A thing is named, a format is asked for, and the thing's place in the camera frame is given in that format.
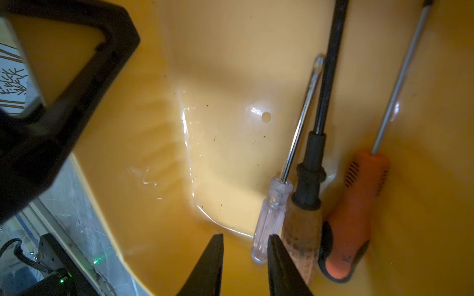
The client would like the small clear handle screwdriver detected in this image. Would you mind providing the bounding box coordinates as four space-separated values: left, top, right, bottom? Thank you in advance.
251 55 325 265

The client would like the yellow plastic storage box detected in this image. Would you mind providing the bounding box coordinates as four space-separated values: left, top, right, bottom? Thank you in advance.
7 0 474 296

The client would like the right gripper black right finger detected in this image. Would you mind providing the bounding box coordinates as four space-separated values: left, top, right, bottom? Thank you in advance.
267 234 313 296

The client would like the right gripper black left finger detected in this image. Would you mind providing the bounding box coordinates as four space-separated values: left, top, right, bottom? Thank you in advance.
177 234 224 296

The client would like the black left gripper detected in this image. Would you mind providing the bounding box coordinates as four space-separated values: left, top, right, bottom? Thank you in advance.
1 1 140 221

